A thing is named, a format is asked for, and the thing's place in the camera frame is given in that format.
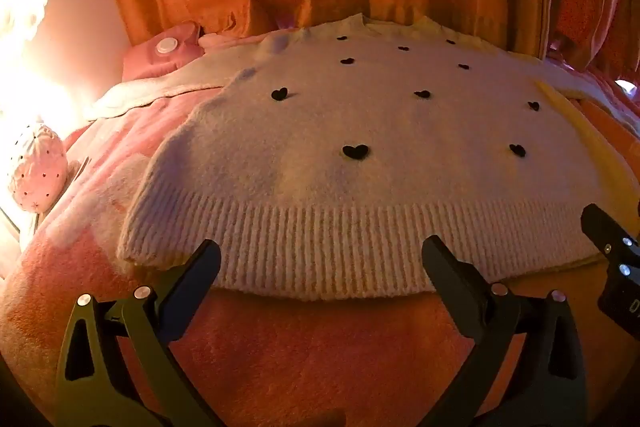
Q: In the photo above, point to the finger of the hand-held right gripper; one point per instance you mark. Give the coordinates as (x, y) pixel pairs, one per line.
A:
(607, 227)

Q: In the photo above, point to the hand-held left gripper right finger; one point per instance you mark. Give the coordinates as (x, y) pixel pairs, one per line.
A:
(449, 278)

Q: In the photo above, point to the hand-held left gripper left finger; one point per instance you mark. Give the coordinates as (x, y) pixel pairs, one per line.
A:
(196, 287)

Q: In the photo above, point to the white sweater with black hearts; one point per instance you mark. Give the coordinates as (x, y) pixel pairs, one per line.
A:
(350, 197)

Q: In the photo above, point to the pale yellow cloth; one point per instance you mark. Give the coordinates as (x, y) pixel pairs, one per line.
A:
(611, 172)

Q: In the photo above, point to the pink fleece blanket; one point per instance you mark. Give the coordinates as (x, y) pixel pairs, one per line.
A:
(300, 357)

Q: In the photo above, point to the polka dot plush toy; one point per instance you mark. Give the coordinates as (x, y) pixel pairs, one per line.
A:
(39, 177)

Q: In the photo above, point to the pink cushion with white cap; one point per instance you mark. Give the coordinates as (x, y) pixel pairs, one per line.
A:
(160, 54)

